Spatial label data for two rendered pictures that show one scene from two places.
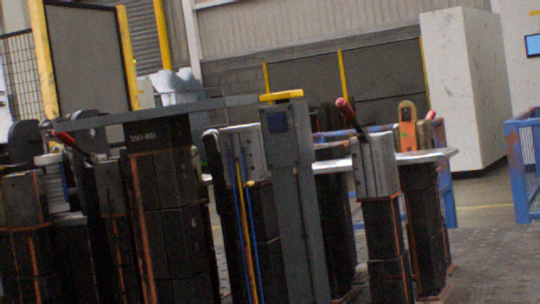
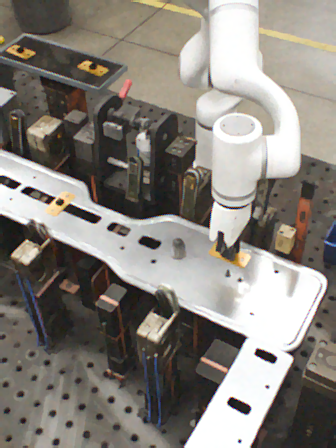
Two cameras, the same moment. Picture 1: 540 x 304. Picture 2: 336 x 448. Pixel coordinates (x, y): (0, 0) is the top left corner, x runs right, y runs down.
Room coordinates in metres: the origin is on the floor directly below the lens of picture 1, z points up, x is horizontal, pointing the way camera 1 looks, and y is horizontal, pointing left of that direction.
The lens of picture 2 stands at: (2.92, 0.70, 2.03)
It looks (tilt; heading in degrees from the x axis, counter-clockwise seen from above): 45 degrees down; 189
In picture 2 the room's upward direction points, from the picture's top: 3 degrees counter-clockwise
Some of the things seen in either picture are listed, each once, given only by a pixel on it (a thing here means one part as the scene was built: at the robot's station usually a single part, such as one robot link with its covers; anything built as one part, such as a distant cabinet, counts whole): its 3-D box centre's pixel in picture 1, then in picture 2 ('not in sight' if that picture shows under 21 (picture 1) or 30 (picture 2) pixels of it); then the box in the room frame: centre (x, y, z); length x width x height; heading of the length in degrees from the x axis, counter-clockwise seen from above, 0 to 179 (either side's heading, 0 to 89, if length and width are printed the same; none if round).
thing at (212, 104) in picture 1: (154, 113); (59, 62); (1.50, 0.20, 1.16); 0.37 x 0.14 x 0.02; 66
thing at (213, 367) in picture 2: not in sight; (216, 394); (2.29, 0.70, 0.84); 0.11 x 0.10 x 0.28; 156
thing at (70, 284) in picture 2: not in sight; (72, 241); (1.89, 0.28, 0.84); 0.13 x 0.05 x 0.29; 156
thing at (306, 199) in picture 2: not in sight; (295, 259); (1.99, 0.86, 0.95); 0.03 x 0.01 x 0.50; 66
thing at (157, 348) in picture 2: not in sight; (159, 366); (2.25, 0.57, 0.87); 0.12 x 0.09 x 0.35; 156
